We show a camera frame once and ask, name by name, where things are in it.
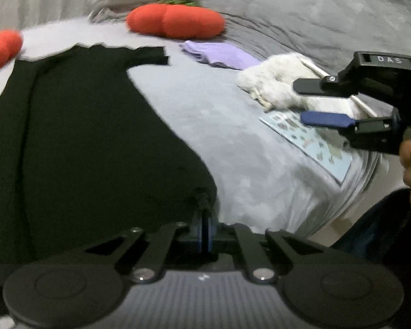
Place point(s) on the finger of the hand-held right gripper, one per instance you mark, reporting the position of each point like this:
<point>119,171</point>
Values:
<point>325,119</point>
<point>311,86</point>

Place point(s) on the grey quilted blanket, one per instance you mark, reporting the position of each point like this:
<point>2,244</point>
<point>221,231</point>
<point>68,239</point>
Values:
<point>311,13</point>

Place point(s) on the grey star-patterned curtain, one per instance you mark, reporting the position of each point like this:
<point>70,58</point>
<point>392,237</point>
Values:
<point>37,3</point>

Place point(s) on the black knit garment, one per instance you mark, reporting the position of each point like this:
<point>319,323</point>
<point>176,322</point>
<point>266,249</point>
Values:
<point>89,144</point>

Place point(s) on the person's dark clothing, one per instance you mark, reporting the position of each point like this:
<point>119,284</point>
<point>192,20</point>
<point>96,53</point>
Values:
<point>380,229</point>

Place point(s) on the folded purple cloth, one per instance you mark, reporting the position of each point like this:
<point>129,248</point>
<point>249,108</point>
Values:
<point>222,54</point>

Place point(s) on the white fluffy garment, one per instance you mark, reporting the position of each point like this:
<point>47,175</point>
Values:
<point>277,78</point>

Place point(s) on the orange pumpkin cushion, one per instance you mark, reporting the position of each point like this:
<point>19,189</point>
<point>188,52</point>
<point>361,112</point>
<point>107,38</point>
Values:
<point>0,49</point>
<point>178,20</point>

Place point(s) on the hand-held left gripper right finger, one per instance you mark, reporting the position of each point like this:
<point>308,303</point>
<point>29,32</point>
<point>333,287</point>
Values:
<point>209,231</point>

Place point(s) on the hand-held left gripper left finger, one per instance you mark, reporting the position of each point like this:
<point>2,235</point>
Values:
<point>198,229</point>

